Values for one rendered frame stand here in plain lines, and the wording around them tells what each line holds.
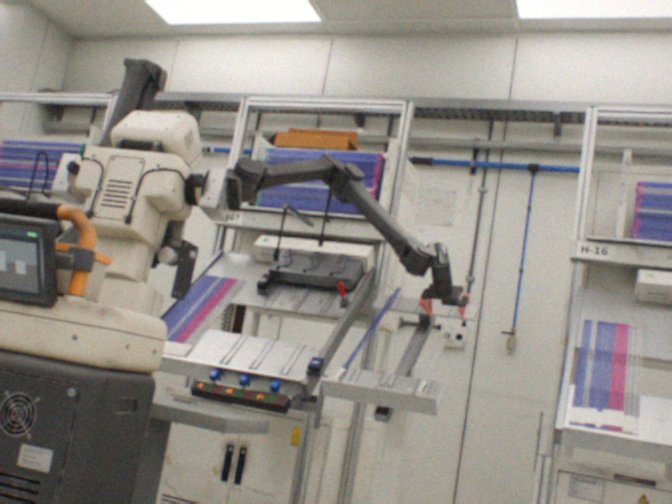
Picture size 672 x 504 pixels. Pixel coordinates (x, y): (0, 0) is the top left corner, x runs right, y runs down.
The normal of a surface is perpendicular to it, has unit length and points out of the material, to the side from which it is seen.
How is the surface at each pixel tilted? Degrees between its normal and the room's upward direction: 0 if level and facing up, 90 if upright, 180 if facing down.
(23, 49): 90
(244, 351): 43
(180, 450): 90
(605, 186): 90
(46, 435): 90
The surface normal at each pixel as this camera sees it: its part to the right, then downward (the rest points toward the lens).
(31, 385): -0.22, -0.21
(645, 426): -0.11, -0.85
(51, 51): 0.93, 0.10
